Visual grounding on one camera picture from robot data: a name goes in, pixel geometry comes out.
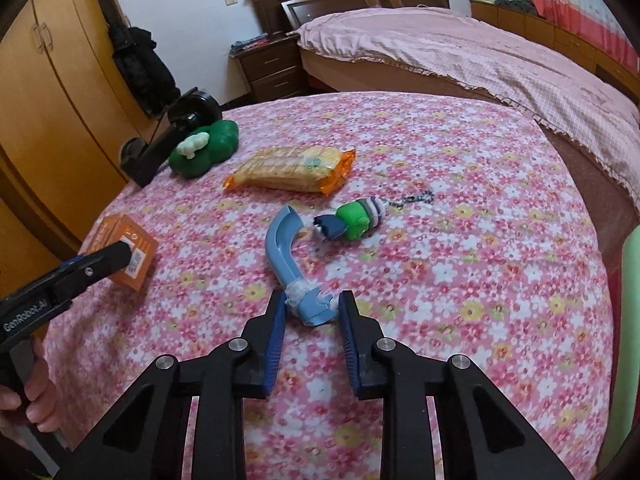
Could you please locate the green keychain toy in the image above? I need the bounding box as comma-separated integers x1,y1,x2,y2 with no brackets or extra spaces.
312,190,436,242

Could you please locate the pink floral tablecloth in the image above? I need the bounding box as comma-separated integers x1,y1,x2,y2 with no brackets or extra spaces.
45,91,616,480

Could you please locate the black hanging coat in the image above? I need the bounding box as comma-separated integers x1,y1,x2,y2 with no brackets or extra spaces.
107,22,181,116

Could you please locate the orange wooden wardrobe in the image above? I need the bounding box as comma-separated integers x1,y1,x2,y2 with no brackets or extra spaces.
0,0,166,271

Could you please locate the red chair green rim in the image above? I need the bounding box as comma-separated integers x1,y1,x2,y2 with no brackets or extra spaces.
607,225,640,461

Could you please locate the light blue curved plastic piece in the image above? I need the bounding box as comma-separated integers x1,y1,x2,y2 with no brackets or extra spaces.
265,204,333,328

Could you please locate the green plush toy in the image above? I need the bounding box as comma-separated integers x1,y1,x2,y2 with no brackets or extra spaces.
169,120,241,177

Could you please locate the dark wooden nightstand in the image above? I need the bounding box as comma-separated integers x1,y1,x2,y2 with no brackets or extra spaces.
229,35,308,103

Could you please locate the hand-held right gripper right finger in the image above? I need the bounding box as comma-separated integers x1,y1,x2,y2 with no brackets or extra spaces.
339,290,576,480

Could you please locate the person's left hand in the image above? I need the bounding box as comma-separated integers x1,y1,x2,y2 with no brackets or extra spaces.
0,337,58,441

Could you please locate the orange cardboard box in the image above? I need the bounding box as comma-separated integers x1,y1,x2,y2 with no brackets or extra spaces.
80,213,160,292

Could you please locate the long wooden cabinet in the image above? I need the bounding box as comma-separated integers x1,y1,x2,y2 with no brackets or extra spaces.
470,0,640,96

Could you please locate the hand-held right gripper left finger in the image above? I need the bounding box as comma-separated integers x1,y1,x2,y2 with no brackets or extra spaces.
52,290,288,480

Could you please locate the black dumbbell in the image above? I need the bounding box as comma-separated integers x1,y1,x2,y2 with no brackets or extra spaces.
119,87,221,188

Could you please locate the pink checked bed blanket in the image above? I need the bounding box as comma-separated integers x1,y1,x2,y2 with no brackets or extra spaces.
295,6,640,196

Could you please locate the dark clothes heap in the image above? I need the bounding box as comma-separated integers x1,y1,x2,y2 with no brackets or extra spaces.
500,0,541,16

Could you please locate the pile of folded clothes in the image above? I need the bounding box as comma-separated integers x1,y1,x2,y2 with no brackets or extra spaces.
231,34,271,52

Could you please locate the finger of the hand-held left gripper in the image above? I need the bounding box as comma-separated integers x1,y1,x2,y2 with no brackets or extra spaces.
52,241,135,306
50,254,103,280

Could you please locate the orange cracker packet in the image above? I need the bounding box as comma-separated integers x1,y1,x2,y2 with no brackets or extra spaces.
222,146,357,197

